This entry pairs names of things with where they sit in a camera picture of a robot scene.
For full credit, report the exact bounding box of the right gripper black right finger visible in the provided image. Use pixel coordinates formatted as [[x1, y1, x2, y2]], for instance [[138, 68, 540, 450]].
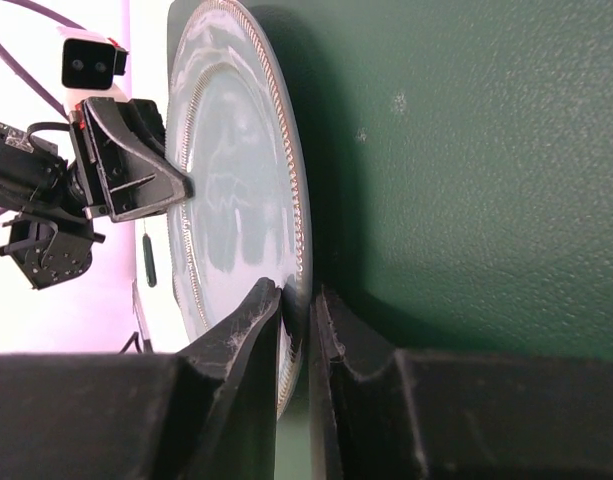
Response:
[[309, 288, 613, 479]]

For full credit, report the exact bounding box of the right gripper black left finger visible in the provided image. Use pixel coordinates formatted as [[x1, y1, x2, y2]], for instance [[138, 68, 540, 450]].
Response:
[[0, 278, 281, 479]]

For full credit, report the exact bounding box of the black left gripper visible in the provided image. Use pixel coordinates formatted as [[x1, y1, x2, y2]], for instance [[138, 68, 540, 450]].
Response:
[[0, 97, 193, 290]]

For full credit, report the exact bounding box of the teal ceramic plate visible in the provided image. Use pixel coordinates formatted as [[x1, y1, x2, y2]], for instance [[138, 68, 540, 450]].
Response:
[[166, 1, 313, 411]]

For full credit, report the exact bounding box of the gold fork with green handle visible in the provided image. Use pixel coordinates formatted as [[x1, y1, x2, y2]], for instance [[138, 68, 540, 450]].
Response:
[[142, 222, 157, 288]]

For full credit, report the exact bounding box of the dark green placemat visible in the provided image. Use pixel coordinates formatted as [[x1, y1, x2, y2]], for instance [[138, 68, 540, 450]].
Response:
[[165, 0, 613, 480]]

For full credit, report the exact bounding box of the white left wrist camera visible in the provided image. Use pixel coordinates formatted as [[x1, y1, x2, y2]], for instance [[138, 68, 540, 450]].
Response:
[[56, 26, 129, 115]]

